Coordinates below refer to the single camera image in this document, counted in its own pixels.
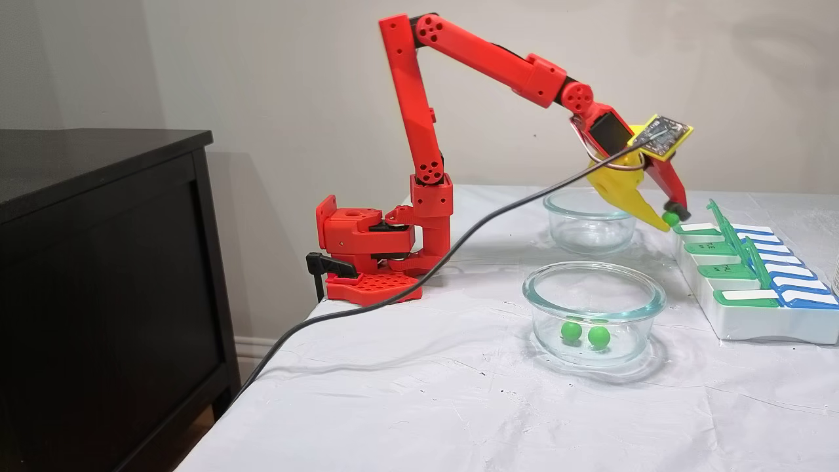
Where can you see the clear glass bowl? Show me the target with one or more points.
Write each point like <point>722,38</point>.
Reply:
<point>564,204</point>
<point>593,288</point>

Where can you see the black wooden cabinet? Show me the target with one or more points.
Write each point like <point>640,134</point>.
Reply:
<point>98,262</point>

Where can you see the white baseboard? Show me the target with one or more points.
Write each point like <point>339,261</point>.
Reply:
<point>259,347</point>

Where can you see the black table clamp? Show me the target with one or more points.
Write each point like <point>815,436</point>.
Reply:
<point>328,265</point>

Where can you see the white weekly pill organizer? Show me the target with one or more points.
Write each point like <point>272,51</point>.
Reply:
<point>747,321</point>

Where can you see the green ball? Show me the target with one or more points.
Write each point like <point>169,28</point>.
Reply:
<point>670,219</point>
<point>571,331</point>
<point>598,337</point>

